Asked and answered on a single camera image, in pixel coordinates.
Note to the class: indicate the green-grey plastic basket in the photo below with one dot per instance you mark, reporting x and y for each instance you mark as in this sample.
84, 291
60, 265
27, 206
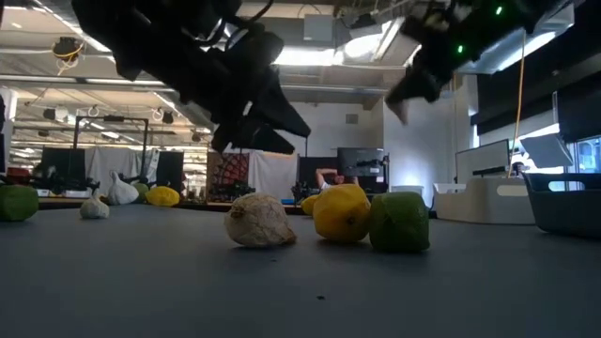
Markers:
563, 211

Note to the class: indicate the person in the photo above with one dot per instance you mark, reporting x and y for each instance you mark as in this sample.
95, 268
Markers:
335, 179

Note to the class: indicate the red storage box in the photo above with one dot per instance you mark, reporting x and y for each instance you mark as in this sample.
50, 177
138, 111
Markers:
19, 174

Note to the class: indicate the black partition panel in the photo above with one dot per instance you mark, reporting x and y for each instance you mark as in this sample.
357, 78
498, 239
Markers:
61, 164
170, 166

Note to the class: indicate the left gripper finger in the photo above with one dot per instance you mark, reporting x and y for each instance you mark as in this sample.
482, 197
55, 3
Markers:
277, 112
253, 138

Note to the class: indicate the white display screen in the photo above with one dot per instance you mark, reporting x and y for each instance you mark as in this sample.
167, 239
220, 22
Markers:
483, 157

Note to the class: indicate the yellow lemon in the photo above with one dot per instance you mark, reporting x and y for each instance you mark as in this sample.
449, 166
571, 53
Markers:
341, 213
307, 205
162, 196

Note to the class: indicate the white cloth backdrop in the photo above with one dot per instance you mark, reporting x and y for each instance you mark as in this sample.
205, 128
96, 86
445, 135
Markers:
272, 176

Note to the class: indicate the patterned wall tapestry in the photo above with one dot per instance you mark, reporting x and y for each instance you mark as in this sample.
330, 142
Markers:
226, 173

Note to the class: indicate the white hanging sheet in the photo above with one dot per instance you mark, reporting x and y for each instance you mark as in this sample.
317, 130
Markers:
105, 162

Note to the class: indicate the grey horizontal ceiling pipe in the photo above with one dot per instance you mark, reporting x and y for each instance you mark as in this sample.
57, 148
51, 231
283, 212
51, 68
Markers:
70, 80

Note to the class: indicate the silver spiral air duct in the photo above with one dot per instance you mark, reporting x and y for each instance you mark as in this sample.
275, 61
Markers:
188, 112

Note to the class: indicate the grey wall vent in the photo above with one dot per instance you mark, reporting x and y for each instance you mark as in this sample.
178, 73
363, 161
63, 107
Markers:
352, 118

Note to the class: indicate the black window blind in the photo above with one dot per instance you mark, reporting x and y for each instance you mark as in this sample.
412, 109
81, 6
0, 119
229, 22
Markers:
540, 94

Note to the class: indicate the grey tilted panel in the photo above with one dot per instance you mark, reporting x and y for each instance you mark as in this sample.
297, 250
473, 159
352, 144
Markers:
547, 150

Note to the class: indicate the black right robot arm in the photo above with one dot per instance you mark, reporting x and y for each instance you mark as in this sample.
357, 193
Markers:
516, 19

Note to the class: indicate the green lime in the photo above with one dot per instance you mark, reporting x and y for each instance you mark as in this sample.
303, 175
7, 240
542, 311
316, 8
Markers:
399, 223
18, 203
142, 190

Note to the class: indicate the black distant robot arm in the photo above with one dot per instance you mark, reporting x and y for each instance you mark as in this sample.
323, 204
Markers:
298, 191

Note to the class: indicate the white plastic basket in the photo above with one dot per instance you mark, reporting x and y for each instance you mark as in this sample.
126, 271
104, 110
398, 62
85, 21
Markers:
474, 206

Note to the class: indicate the small white garlic bulb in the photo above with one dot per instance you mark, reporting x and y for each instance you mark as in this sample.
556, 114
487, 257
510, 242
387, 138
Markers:
94, 209

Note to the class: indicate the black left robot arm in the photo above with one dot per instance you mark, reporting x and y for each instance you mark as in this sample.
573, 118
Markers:
141, 37

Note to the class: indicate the black computer monitor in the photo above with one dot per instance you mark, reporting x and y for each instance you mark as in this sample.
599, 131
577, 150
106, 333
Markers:
361, 162

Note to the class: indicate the black metal rig frame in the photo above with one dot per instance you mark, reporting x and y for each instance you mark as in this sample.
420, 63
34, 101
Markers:
306, 148
111, 119

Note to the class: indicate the tan garlic bulb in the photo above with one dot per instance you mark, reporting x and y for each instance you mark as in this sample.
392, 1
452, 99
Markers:
259, 220

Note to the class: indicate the ceiling light panel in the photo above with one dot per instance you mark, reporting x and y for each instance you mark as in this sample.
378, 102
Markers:
305, 56

